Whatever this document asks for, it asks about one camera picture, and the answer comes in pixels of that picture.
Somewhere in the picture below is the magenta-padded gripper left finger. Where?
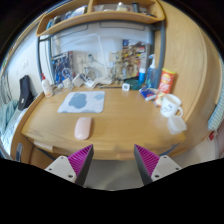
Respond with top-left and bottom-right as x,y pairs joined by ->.
44,144 -> 95,187

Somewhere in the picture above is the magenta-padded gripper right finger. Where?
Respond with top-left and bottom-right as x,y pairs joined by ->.
133,144 -> 183,186

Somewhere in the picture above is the pink computer mouse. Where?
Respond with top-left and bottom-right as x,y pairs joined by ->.
74,116 -> 93,141

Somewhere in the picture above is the grey blue-patterned mouse pad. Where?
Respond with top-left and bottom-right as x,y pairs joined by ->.
57,90 -> 106,114

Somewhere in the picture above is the translucent plastic cup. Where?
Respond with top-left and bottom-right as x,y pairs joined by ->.
166,115 -> 188,136

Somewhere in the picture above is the white mug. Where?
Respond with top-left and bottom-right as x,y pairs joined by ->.
159,93 -> 184,119

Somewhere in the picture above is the blue snack packet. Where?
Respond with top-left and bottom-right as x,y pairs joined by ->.
139,85 -> 160,102

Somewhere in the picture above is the red chips can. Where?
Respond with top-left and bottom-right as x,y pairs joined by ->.
155,68 -> 177,107

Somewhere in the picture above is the teal round tin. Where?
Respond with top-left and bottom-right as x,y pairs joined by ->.
129,79 -> 143,91

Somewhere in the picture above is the white bottle with red cap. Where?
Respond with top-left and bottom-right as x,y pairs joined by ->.
40,73 -> 54,98

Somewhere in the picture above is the small white power adapter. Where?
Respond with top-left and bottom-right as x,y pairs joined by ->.
62,77 -> 73,89

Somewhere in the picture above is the large white power adapter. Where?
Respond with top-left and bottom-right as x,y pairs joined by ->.
72,73 -> 84,88

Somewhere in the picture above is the green blanket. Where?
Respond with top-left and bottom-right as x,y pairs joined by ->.
0,99 -> 19,134

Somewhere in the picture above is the black ruler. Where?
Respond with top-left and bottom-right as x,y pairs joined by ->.
98,84 -> 123,90

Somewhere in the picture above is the black backpack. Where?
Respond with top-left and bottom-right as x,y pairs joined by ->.
17,74 -> 35,112

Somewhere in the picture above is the blue spray bottle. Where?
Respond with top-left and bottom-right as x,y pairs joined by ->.
146,54 -> 159,88

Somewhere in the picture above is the steel cup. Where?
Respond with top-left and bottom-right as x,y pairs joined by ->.
84,66 -> 98,81

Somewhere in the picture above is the blue robot model kit box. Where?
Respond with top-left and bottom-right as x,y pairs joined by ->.
50,51 -> 75,85

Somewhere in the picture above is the tan robot figure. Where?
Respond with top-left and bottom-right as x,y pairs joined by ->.
114,49 -> 138,81

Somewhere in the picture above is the white desk lamp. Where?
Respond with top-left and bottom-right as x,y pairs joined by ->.
53,32 -> 115,87

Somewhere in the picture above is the colourful printed toy box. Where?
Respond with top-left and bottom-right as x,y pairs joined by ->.
122,39 -> 148,79

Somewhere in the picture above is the wooden shelf unit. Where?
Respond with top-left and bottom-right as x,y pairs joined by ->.
35,0 -> 166,38

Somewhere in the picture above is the white coiled cable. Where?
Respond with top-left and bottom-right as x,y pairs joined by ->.
53,66 -> 75,92

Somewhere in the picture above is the white wall box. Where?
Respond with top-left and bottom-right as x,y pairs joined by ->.
108,51 -> 120,63

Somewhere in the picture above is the grey metal desk frame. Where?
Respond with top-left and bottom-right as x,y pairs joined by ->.
36,19 -> 167,82

